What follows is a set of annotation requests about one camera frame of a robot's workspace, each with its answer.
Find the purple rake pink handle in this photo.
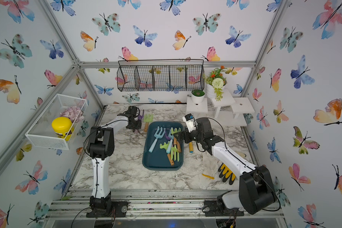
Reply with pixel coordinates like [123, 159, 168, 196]
[137, 110, 144, 133]

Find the green wide fork wooden handle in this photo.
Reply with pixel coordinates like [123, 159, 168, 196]
[144, 114, 154, 133]

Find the teal fork yellow handle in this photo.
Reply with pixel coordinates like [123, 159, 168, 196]
[189, 142, 194, 153]

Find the teal plastic storage box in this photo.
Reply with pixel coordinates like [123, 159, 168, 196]
[142, 121, 184, 171]

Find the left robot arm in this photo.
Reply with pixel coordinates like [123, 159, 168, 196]
[84, 106, 142, 218]

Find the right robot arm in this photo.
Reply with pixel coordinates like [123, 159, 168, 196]
[175, 114, 279, 215]

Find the light blue rake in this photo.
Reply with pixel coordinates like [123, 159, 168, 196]
[166, 127, 174, 154]

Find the white tiered display stand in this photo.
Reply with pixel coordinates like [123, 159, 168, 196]
[186, 91, 255, 127]

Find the small white pot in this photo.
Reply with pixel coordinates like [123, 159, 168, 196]
[191, 89, 205, 105]

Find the yellow marker on table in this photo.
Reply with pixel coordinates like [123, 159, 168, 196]
[202, 173, 215, 180]

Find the yellow black work glove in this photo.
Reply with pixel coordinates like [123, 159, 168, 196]
[215, 151, 247, 185]

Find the white pot with flowers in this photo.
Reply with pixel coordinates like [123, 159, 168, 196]
[204, 66, 227, 101]

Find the pink flower bundle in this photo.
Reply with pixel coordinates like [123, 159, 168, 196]
[60, 106, 85, 123]

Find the yellow lidded jar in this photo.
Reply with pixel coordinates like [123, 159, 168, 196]
[51, 117, 74, 142]

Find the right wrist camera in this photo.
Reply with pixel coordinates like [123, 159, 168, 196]
[182, 114, 197, 133]

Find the purple tool pink handle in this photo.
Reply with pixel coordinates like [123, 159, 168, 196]
[164, 130, 171, 141]

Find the black wire wall basket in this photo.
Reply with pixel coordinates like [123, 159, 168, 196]
[116, 59, 205, 94]

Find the white wire wall basket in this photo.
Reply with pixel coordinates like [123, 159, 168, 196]
[25, 94, 88, 150]

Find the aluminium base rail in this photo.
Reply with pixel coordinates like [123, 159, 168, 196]
[45, 189, 286, 221]

